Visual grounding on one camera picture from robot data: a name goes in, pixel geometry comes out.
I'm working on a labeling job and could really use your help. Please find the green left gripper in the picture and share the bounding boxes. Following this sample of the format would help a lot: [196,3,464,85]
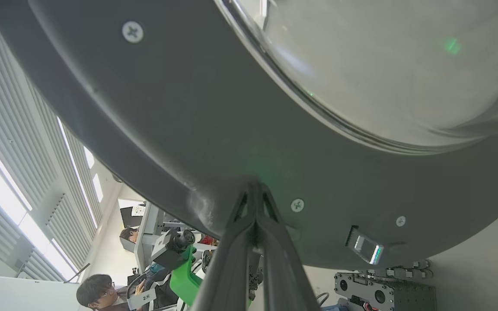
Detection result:
[169,257,205,307]

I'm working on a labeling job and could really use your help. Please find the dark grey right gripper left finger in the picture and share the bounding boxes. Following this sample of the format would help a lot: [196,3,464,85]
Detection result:
[191,181,257,311]

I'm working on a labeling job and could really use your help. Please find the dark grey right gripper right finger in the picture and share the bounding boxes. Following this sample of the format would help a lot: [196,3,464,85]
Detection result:
[255,182,321,311]

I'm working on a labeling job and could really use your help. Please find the dark grey glass washer door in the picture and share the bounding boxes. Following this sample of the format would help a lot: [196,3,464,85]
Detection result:
[0,0,498,271]

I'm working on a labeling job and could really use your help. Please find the person with dark hair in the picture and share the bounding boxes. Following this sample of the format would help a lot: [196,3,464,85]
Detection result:
[119,228,140,243]

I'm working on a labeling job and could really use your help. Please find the person with black hair and glasses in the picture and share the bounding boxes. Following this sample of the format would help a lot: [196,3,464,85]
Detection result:
[76,274,146,311]

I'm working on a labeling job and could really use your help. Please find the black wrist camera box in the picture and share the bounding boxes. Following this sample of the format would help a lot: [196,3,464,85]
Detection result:
[151,229,196,271]

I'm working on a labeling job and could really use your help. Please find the grey robot head camera unit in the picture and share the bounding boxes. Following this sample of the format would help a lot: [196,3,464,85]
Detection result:
[334,259,438,311]

